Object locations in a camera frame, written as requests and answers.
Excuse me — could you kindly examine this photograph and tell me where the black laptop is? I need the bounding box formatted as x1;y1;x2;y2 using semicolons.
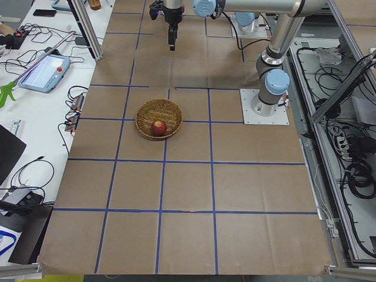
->
0;126;26;184

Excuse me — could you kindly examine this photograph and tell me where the aluminium frame post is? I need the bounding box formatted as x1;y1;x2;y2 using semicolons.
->
68;0;103;61

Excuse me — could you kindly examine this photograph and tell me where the dark red basket apple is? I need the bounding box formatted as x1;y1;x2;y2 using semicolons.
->
152;120;167;137

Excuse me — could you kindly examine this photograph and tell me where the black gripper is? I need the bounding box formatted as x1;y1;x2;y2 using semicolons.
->
163;0;183;51

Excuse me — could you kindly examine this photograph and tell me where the orange usb hub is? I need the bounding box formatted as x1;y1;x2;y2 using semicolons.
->
65;115;79;133
70;93;85;111

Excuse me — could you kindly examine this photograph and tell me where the woven wicker basket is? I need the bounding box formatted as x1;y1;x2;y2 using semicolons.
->
135;99;183;140

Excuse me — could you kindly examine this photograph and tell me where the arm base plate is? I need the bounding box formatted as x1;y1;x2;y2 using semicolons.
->
230;15;268;39
240;89;290;126

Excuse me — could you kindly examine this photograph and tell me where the black braided cable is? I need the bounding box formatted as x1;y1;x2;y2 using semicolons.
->
217;11;265;51

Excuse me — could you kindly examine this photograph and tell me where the teach pendant tablet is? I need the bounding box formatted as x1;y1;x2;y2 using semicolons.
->
18;55;71;93

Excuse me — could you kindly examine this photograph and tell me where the black smartphone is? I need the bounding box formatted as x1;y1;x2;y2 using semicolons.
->
33;9;57;17

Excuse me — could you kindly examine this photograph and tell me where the green handled reacher tool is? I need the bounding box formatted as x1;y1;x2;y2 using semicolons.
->
0;31;76;108

